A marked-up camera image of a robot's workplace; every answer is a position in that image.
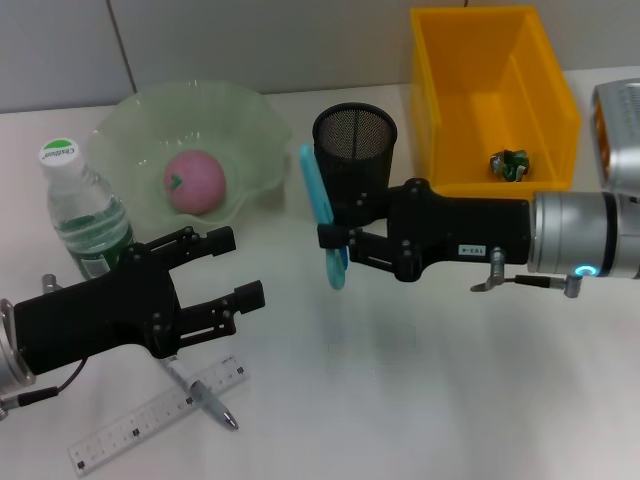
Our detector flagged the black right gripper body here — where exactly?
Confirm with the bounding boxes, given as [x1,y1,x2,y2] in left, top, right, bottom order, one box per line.
[387,177,531,284]

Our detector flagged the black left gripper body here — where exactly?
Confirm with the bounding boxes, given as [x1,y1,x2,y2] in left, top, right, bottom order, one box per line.
[13,242,182,376]

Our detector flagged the blue scissors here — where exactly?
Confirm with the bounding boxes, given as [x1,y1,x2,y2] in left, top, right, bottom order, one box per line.
[298,144,350,290]

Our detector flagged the pink toy peach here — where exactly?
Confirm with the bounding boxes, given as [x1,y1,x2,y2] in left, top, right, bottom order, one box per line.
[162,149,227,217]

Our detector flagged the green plastic wrapper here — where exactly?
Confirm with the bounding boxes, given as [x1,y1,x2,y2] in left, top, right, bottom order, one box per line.
[488,148,530,182]

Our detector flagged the clear water bottle green label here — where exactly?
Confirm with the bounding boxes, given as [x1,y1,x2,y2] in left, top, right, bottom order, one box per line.
[38,137,137,281]

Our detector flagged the transparent plastic ruler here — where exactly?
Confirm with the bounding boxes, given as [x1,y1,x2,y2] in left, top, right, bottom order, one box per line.
[67,352,250,472]

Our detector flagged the black mesh pen holder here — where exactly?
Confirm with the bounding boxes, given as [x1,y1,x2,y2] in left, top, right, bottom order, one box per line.
[311,102,399,227]

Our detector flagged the translucent green wavy fruit plate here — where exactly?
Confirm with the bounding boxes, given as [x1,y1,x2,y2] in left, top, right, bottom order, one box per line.
[87,79,294,244]

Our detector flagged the grey silver pen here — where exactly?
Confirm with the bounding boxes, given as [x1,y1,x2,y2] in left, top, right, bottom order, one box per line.
[159,352,240,432]

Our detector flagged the yellow plastic bin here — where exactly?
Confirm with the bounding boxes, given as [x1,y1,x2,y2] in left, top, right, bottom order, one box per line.
[409,4,584,201]

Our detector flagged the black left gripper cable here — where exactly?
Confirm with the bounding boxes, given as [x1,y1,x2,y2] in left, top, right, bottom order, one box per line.
[0,355,90,407]

